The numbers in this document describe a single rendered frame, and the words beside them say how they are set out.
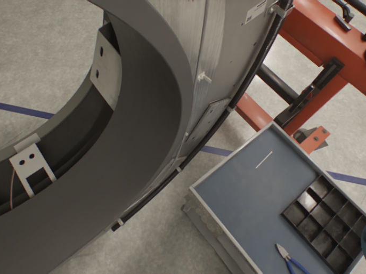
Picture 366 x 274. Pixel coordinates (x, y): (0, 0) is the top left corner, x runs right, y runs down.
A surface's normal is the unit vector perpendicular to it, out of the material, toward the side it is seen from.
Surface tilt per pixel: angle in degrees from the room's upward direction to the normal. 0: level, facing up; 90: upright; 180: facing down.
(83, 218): 12
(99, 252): 0
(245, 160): 0
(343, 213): 0
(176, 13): 90
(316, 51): 90
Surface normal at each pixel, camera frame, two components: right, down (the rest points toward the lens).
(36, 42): 0.07, -0.41
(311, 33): -0.77, 0.55
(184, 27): 0.63, 0.72
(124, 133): -0.57, 0.20
